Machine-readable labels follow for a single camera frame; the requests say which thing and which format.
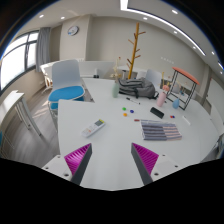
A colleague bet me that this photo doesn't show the white remote control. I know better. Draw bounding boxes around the white remote control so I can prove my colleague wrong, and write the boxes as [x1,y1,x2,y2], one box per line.
[81,118,107,138]

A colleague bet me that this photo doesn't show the grey curtain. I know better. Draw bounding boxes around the grey curtain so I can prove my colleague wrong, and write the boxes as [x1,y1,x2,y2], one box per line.
[35,27,52,73]

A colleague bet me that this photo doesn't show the white chair blue seat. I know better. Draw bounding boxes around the white chair blue seat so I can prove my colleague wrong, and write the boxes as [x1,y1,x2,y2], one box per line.
[47,59,86,121]

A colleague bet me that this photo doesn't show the recessed ceiling lights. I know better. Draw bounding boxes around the recessed ceiling lights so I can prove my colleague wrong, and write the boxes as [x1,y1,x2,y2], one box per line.
[38,9,217,56]

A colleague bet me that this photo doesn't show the black marker pen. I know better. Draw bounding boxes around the black marker pen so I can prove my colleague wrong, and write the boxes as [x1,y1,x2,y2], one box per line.
[125,96,141,105]

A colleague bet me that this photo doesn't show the blue vase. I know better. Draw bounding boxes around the blue vase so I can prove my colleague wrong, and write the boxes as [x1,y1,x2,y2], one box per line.
[171,98,181,110]

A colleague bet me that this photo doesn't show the white side table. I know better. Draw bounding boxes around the white side table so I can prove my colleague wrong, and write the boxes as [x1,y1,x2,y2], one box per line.
[0,90,43,138]

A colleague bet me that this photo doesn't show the large window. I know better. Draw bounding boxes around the large window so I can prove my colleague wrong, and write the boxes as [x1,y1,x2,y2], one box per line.
[0,30,39,91]

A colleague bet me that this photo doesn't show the white plastic chair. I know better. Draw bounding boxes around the white plastic chair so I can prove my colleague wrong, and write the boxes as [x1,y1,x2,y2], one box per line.
[144,68,163,88]

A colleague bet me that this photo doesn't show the grey backpack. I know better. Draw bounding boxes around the grey backpack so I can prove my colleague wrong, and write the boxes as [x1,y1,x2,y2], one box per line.
[117,77,159,100]

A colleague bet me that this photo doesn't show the black frame stand orange top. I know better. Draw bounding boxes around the black frame stand orange top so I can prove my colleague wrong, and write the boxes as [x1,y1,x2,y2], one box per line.
[166,66,200,111]

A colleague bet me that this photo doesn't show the wooden coat rack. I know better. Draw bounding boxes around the wooden coat rack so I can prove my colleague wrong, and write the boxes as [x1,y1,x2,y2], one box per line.
[126,22,147,80]

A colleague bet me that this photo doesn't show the grey striped towel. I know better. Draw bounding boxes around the grey striped towel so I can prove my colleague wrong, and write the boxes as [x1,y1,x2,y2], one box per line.
[139,119,183,142]

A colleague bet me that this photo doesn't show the ceiling light strip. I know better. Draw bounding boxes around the ceiling light strip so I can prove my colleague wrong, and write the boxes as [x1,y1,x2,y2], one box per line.
[119,0,207,57]

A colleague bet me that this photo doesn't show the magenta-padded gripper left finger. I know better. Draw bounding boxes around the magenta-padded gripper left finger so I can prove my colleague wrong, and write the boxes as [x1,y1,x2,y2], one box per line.
[41,143,93,186]

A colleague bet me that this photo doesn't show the white flat bar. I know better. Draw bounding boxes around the white flat bar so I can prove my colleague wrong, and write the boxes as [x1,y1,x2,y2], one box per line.
[181,115,192,127]

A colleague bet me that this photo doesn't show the black rectangular case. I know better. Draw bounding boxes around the black rectangular case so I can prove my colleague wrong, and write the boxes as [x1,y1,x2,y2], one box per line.
[149,106,165,120]

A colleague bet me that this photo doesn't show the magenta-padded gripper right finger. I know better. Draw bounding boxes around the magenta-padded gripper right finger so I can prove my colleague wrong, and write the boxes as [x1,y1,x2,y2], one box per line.
[130,142,183,186]

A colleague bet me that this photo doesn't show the green vase with dried stems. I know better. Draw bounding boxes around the green vase with dried stems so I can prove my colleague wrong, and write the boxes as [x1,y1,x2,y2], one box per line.
[110,57,122,99]

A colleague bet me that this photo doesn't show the pink vase with flowers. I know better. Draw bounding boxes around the pink vase with flowers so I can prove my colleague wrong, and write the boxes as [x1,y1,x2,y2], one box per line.
[156,84,170,108]

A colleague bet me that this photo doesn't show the round wall clock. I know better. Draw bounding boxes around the round wall clock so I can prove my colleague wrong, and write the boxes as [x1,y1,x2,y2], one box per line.
[67,25,80,37]

